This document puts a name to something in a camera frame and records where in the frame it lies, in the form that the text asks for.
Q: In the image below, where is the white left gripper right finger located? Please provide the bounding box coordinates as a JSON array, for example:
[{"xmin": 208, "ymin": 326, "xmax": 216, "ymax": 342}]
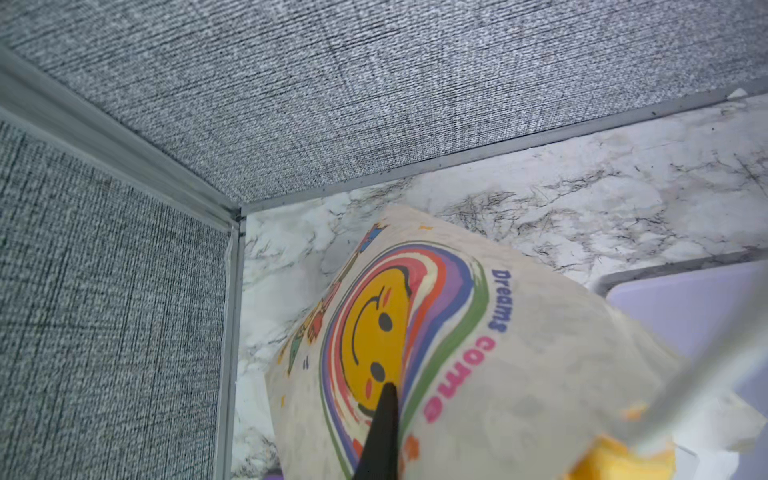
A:
[{"xmin": 623, "ymin": 281, "xmax": 767, "ymax": 455}]

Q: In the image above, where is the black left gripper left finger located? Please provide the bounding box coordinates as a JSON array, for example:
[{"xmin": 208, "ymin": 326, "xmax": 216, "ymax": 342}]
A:
[{"xmin": 353, "ymin": 383, "xmax": 399, "ymax": 480}]

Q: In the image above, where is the yellow bundt fake bread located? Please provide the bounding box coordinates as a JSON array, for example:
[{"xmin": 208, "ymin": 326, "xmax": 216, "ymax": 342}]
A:
[{"xmin": 564, "ymin": 438, "xmax": 676, "ymax": 480}]

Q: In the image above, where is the white printed paper bag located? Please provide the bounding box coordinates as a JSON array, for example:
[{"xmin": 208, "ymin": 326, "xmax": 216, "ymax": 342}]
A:
[{"xmin": 266, "ymin": 206, "xmax": 685, "ymax": 479}]

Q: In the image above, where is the lilac plastic tray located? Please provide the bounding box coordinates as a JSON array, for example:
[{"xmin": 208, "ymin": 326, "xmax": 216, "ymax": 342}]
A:
[{"xmin": 602, "ymin": 260, "xmax": 767, "ymax": 479}]

